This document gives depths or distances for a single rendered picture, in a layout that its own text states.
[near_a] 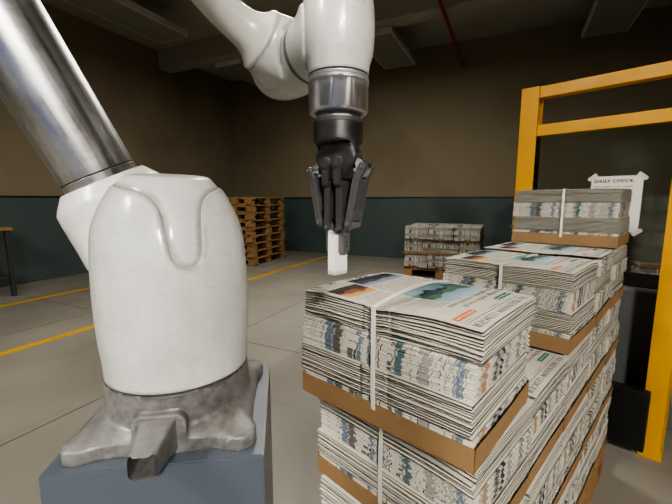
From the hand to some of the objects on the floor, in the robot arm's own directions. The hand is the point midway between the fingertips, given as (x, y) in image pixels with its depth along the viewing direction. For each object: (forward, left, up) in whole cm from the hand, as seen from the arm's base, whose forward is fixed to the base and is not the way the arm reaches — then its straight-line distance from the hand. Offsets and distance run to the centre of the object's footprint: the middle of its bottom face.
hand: (337, 252), depth 58 cm
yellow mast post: (+130, +137, -116) cm, 222 cm away
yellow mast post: (+169, +84, -116) cm, 222 cm away
